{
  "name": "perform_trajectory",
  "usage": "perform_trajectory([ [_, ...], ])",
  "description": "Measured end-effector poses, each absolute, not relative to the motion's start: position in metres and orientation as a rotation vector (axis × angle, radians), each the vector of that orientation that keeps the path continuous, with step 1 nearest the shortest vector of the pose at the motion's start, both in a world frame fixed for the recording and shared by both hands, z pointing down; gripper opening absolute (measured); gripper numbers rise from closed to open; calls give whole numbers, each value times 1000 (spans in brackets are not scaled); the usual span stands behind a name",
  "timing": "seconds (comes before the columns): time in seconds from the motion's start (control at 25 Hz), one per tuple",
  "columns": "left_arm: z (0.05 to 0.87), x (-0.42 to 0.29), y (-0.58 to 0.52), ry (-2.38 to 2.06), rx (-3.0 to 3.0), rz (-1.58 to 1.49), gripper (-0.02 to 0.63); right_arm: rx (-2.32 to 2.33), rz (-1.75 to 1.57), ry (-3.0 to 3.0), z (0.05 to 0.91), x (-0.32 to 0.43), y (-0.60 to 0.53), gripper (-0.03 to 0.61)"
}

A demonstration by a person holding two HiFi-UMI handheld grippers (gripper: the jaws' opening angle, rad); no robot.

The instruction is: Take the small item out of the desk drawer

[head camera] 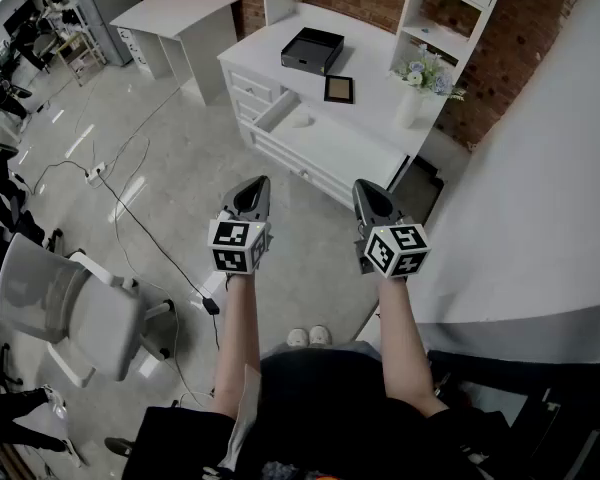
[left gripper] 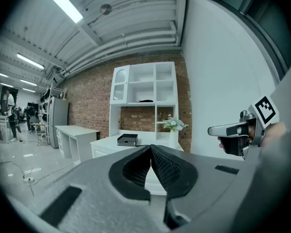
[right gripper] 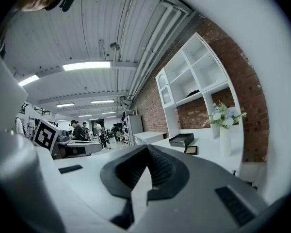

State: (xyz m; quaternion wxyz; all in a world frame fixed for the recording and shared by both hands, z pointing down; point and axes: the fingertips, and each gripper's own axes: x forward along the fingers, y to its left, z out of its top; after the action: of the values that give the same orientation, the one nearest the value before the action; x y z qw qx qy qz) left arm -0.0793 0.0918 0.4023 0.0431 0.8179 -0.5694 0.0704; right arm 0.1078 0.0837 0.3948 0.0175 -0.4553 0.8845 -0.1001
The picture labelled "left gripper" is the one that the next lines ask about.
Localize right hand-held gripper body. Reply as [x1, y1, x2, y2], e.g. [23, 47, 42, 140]
[208, 95, 280, 160]

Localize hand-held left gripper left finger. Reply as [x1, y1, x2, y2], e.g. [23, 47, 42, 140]
[108, 144, 152, 202]

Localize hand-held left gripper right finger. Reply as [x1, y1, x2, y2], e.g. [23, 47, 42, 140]
[150, 144, 199, 230]

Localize person's right forearm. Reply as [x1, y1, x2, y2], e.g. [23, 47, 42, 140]
[259, 121, 288, 148]

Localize white vase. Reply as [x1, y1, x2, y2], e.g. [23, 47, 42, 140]
[169, 129, 179, 148]

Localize black open box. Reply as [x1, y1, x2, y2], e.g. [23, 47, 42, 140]
[117, 133, 139, 147]

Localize artificial flower bouquet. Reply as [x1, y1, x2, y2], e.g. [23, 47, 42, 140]
[162, 116, 189, 133]

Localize white desk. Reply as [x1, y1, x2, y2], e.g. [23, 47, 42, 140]
[55, 125, 101, 165]

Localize white hutch shelf unit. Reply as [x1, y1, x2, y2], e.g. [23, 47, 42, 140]
[109, 61, 179, 146]

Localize grey refrigerator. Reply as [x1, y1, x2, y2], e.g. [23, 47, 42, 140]
[48, 96, 70, 149]

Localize small white table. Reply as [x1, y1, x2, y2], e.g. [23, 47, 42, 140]
[30, 122, 49, 146]

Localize white storage rack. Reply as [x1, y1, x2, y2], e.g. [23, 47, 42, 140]
[39, 85, 66, 131]

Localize white ceiling pipes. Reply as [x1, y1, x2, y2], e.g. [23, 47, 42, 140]
[62, 20, 183, 78]

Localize round ceiling fixture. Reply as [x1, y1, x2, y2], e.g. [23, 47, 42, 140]
[100, 3, 113, 16]

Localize dark window frame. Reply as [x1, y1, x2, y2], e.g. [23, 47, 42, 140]
[207, 0, 291, 82]

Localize black floor cable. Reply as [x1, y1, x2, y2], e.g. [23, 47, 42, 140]
[0, 160, 75, 196]

